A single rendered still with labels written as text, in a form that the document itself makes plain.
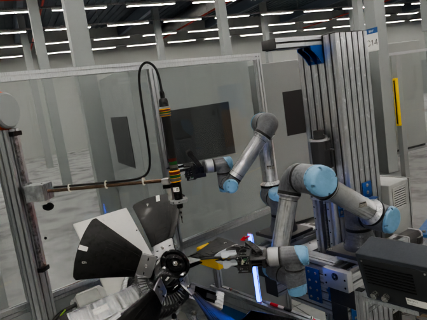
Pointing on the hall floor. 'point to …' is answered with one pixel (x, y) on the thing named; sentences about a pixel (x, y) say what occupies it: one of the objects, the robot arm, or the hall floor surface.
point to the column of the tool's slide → (13, 175)
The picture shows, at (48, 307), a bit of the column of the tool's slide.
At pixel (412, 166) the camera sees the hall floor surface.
